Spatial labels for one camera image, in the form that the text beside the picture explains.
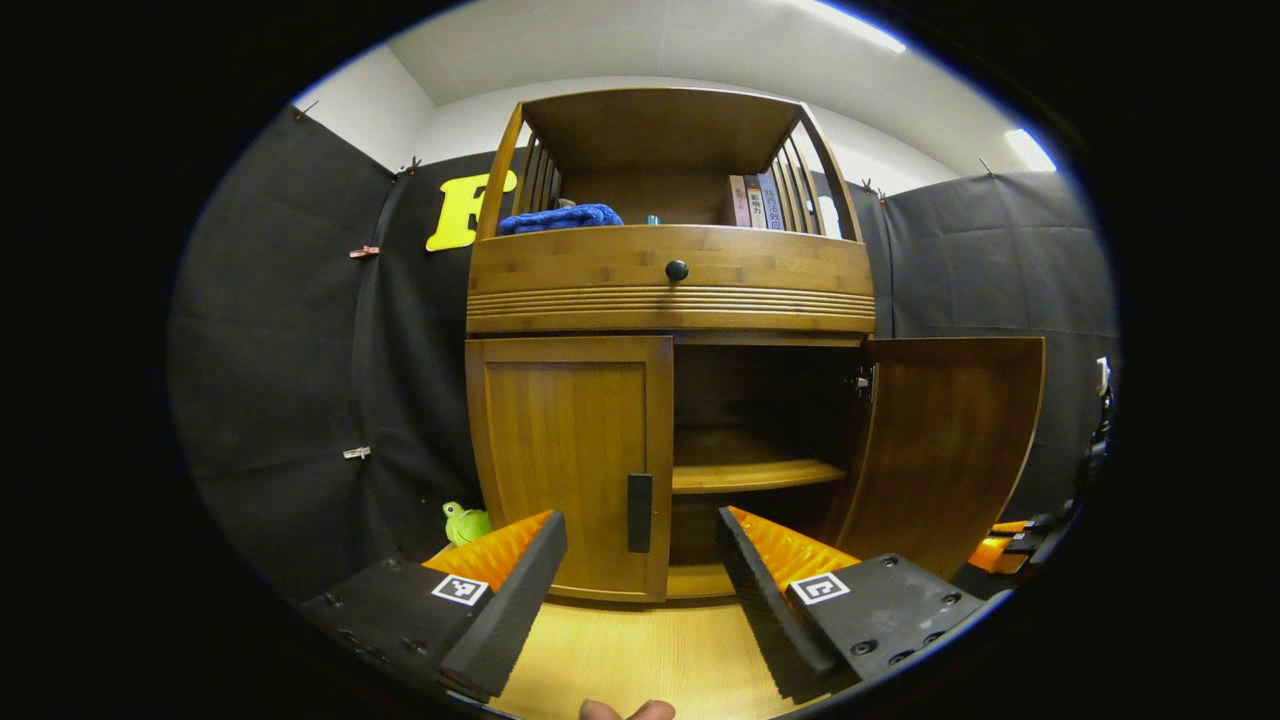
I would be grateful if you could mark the brown book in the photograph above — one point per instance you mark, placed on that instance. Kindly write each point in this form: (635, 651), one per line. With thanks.
(756, 205)

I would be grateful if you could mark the metal door hinge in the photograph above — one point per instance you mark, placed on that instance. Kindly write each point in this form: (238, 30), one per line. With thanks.
(862, 382)

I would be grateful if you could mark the wooden cabinet door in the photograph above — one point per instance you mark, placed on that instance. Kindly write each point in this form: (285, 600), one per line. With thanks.
(940, 450)
(560, 450)

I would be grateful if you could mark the black backdrop cloth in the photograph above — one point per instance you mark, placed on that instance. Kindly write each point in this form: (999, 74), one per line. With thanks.
(280, 350)

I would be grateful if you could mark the blue towel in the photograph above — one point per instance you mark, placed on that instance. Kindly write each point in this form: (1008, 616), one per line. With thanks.
(560, 219)

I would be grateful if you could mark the wooden inner shelf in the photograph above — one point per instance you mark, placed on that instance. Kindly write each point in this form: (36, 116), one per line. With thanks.
(740, 470)

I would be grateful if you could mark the green frog toy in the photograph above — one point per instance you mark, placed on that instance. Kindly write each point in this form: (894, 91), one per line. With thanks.
(467, 524)

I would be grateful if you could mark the pink book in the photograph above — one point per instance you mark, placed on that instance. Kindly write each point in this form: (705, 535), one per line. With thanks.
(738, 202)

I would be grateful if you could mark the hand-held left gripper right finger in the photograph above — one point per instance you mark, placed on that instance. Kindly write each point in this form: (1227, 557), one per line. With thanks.
(760, 600)

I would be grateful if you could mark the wooden double-door shoe cabinet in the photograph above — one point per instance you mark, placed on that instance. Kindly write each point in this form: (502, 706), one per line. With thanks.
(660, 130)

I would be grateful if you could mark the wooden cabinet drawer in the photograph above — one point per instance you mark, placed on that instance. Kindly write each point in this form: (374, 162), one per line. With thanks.
(780, 265)

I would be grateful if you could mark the round black drawer knob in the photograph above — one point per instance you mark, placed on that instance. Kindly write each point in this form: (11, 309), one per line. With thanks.
(677, 270)

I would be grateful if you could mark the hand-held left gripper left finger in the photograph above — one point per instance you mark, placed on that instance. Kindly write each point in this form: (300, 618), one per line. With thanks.
(515, 610)

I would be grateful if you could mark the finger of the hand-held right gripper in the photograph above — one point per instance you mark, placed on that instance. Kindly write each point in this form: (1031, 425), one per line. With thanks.
(1015, 525)
(1000, 555)

